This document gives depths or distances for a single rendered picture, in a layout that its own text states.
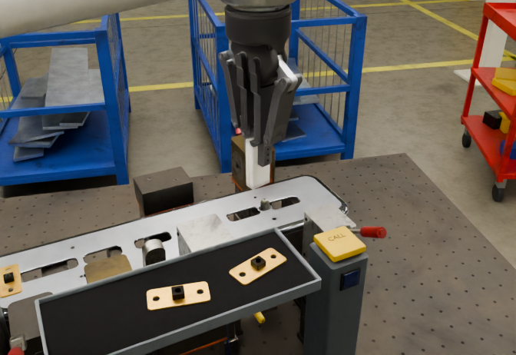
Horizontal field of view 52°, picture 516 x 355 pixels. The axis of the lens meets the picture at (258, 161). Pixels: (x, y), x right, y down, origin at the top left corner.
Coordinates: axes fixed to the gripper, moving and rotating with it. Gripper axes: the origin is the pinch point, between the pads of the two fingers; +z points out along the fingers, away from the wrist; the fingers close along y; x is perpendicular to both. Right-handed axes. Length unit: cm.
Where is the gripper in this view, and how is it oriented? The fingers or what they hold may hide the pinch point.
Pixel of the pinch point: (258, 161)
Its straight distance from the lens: 69.5
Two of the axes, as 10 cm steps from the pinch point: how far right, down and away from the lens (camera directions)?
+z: 0.0, 8.7, 5.0
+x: -7.7, 3.2, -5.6
